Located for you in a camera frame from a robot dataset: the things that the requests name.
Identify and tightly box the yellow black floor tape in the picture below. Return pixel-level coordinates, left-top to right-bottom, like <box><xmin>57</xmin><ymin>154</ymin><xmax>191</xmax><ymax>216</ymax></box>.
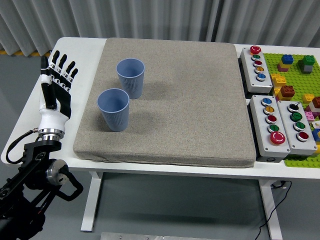
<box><xmin>0</xmin><ymin>49</ymin><xmax>52</xmax><ymax>57</ymax></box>

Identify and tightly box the brown toy brick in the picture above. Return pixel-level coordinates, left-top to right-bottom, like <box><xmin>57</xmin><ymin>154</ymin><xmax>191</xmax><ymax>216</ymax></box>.
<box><xmin>279</xmin><ymin>85</ymin><xmax>296</xmax><ymax>96</ymax></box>

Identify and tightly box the black floor cable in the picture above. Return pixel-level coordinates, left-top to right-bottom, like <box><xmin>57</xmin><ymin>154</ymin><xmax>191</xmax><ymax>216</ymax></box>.
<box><xmin>254</xmin><ymin>180</ymin><xmax>293</xmax><ymax>240</ymax></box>

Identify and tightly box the green studded baseplate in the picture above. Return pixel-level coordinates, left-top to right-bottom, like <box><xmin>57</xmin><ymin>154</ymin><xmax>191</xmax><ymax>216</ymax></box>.
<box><xmin>263</xmin><ymin>52</ymin><xmax>320</xmax><ymax>169</ymax></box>

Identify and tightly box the grey box with black knob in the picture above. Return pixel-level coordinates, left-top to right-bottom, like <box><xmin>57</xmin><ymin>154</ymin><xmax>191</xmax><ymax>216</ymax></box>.
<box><xmin>276</xmin><ymin>99</ymin><xmax>318</xmax><ymax>155</ymax></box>

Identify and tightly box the white table leg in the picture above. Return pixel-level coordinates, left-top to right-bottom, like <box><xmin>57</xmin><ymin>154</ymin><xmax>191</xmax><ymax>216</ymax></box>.
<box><xmin>258</xmin><ymin>179</ymin><xmax>284</xmax><ymax>240</ymax></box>
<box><xmin>80</xmin><ymin>171</ymin><xmax>103</xmax><ymax>232</ymax></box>

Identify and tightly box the large yellow toy brick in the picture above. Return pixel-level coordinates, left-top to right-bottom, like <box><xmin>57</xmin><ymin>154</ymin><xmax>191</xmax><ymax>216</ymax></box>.
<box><xmin>271</xmin><ymin>73</ymin><xmax>287</xmax><ymax>88</ymax></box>

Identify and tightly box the green toy brick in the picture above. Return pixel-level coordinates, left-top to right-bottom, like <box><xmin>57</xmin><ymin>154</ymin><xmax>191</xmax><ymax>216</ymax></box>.
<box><xmin>297</xmin><ymin>55</ymin><xmax>316</xmax><ymax>68</ymax></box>

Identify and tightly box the grey pleated curtain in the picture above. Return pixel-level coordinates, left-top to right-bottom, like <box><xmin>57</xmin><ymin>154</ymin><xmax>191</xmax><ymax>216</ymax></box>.
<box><xmin>0</xmin><ymin>0</ymin><xmax>320</xmax><ymax>56</ymax></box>

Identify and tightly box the small yellow toy brick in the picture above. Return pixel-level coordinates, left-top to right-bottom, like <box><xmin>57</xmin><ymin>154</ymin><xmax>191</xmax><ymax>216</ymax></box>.
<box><xmin>302</xmin><ymin>93</ymin><xmax>315</xmax><ymax>105</ymax></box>

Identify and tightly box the blue ribbed cup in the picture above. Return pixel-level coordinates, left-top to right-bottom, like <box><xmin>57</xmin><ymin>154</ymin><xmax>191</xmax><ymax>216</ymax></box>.
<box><xmin>116</xmin><ymin>58</ymin><xmax>146</xmax><ymax>100</ymax></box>
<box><xmin>96</xmin><ymin>88</ymin><xmax>130</xmax><ymax>132</ymax></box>

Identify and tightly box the grey box with mushroom button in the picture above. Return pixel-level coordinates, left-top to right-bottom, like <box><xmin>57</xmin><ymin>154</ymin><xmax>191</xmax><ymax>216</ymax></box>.
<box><xmin>249</xmin><ymin>94</ymin><xmax>292</xmax><ymax>158</ymax></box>

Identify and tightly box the black base box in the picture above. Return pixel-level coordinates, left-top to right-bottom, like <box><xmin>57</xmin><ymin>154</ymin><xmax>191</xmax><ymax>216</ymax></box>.
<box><xmin>256</xmin><ymin>154</ymin><xmax>285</xmax><ymax>164</ymax></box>

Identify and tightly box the pink toy brick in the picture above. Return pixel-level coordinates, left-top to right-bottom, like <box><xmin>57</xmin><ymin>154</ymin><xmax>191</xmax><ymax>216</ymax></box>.
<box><xmin>303</xmin><ymin>111</ymin><xmax>316</xmax><ymax>123</ymax></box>

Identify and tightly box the blue toy brick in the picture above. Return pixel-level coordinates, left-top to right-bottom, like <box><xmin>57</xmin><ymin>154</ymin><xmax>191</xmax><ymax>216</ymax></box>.
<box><xmin>280</xmin><ymin>54</ymin><xmax>295</xmax><ymax>66</ymax></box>

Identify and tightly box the grey-brown mat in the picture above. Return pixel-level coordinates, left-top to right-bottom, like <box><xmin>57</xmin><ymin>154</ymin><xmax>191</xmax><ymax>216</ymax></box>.
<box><xmin>72</xmin><ymin>37</ymin><xmax>257</xmax><ymax>169</ymax></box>

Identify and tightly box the grey five-button control box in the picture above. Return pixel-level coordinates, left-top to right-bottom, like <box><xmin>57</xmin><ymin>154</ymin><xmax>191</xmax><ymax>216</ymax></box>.
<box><xmin>239</xmin><ymin>45</ymin><xmax>274</xmax><ymax>95</ymax></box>

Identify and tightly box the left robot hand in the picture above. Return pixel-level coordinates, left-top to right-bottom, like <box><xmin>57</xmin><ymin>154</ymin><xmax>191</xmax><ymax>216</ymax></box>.
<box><xmin>37</xmin><ymin>49</ymin><xmax>79</xmax><ymax>135</ymax></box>

